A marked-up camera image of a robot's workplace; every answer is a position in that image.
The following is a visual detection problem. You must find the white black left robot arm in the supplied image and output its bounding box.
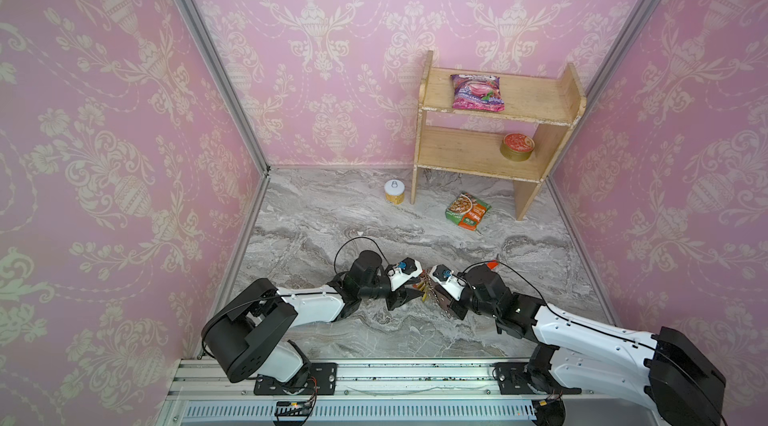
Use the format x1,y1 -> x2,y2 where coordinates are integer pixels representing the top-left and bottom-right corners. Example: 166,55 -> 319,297
201,250 -> 423,389

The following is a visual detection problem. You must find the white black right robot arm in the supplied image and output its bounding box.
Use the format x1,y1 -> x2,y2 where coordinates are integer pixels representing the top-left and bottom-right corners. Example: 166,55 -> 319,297
428,263 -> 726,425

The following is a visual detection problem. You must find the green orange noodle packet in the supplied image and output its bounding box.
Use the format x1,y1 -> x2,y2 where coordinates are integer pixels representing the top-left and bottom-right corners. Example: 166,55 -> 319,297
445,192 -> 491,231

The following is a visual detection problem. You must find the white-lidded yellow can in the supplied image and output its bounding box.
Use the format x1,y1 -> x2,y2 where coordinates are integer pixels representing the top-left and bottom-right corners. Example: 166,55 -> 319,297
384,179 -> 405,205

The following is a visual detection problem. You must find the red-lidded gold tin can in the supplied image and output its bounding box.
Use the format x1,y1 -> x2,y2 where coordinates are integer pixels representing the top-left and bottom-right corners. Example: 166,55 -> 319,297
500,133 -> 535,162

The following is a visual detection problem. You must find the pink snack packet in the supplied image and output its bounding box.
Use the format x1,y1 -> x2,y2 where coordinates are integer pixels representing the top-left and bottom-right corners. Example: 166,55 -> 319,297
451,74 -> 505,113

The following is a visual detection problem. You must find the wooden two-tier shelf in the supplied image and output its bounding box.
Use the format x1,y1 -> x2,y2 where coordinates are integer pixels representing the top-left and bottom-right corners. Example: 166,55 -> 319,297
410,50 -> 588,214

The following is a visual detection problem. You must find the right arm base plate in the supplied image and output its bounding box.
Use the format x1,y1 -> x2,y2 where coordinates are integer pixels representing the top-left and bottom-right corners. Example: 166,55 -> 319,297
491,362 -> 582,397

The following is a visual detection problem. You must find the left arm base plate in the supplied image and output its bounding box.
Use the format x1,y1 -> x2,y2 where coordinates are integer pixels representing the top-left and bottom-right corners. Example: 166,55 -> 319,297
253,362 -> 338,396

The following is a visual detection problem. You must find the aluminium front rail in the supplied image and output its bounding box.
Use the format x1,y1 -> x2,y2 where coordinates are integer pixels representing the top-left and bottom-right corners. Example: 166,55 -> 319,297
156,358 -> 664,425

